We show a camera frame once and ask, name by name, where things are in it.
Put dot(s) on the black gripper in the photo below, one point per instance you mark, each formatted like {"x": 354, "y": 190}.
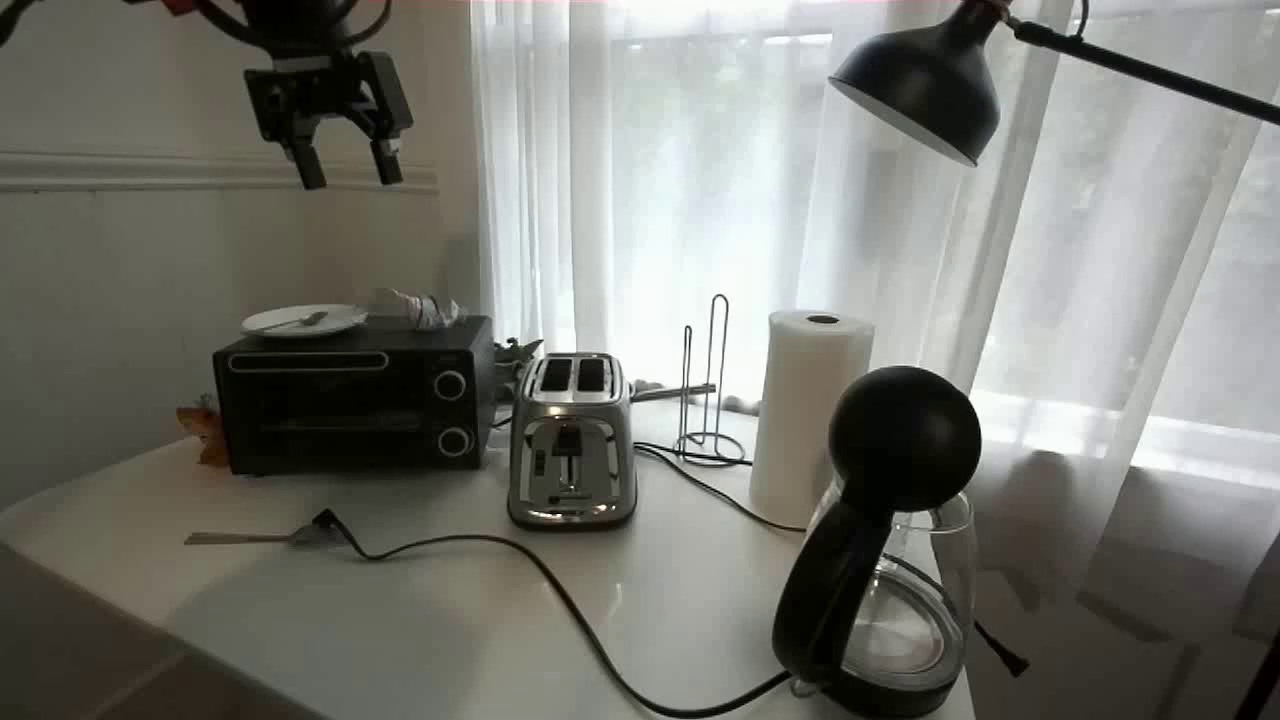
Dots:
{"x": 326, "y": 90}

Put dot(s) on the black round kettle lid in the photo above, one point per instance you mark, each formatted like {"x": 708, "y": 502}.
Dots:
{"x": 906, "y": 438}

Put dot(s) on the white crumpled cloth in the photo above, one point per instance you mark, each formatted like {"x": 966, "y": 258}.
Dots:
{"x": 409, "y": 311}

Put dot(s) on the white plate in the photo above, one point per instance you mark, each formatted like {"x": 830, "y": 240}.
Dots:
{"x": 300, "y": 323}

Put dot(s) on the black toaster oven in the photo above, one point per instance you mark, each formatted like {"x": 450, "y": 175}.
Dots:
{"x": 354, "y": 399}

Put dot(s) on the small green plant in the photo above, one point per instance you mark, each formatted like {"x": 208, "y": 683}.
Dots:
{"x": 512, "y": 361}

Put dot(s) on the orange autumn leaf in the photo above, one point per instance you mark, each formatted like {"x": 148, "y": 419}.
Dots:
{"x": 201, "y": 431}

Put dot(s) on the silver two-slot toaster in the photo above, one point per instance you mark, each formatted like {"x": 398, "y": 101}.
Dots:
{"x": 573, "y": 445}

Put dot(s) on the white paper towel roll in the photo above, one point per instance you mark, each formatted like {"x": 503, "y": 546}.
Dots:
{"x": 805, "y": 414}

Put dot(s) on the black desk lamp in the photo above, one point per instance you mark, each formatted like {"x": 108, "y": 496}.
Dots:
{"x": 926, "y": 81}

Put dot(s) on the white sheer curtain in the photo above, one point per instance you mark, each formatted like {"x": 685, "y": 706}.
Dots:
{"x": 1134, "y": 333}

